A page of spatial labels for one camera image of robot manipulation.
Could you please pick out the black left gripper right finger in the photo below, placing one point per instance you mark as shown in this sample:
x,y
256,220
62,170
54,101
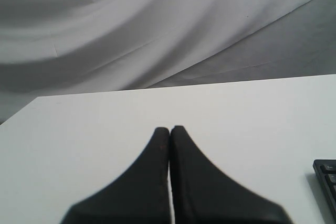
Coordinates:
x,y
202,193

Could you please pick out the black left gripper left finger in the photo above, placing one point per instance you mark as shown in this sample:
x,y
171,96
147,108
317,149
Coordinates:
x,y
139,195

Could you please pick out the black acer keyboard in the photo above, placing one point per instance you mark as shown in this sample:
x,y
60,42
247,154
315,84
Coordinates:
x,y
325,172

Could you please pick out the grey backdrop cloth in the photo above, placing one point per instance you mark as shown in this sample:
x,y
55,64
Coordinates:
x,y
58,47

